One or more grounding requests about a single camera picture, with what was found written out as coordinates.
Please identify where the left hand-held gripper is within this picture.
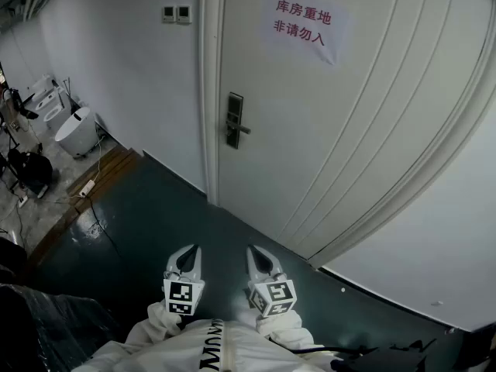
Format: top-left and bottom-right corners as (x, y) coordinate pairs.
(162, 244), (205, 317)

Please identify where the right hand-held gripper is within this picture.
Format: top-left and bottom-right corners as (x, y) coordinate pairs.
(244, 245), (298, 319)

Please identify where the person's left forearm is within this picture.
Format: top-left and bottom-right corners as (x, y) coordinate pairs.
(146, 302), (188, 345)

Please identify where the person's right forearm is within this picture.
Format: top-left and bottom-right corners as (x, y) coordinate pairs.
(254, 308), (315, 349)

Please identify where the white door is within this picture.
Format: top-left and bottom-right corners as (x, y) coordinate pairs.
(215, 0), (493, 261)

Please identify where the dark door lock plate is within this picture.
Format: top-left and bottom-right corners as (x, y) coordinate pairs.
(226, 91), (244, 150)

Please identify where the person's white jacket torso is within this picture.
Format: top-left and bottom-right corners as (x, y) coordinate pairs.
(73, 318), (343, 372)

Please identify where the wooden floor step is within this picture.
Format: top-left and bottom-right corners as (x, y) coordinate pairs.
(25, 145), (141, 270)

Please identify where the black plastic-wrapped object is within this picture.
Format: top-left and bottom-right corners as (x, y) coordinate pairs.
(0, 236), (126, 372)

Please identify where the black bag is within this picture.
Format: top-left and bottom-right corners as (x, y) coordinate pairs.
(7, 148), (53, 198)

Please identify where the white toilet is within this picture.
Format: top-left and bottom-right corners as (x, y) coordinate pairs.
(29, 74), (59, 112)
(42, 87), (74, 131)

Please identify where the white paper sign red print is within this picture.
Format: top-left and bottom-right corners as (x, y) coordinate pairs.
(263, 0), (352, 69)

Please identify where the black tripod stand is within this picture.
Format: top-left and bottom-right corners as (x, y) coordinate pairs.
(0, 86), (40, 150)

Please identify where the black floor cable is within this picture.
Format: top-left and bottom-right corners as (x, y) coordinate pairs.
(82, 195), (122, 256)

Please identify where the black thick cable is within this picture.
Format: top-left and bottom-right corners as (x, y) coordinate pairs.
(269, 334), (373, 355)

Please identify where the white cable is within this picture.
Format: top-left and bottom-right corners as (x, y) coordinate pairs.
(83, 136), (106, 194)

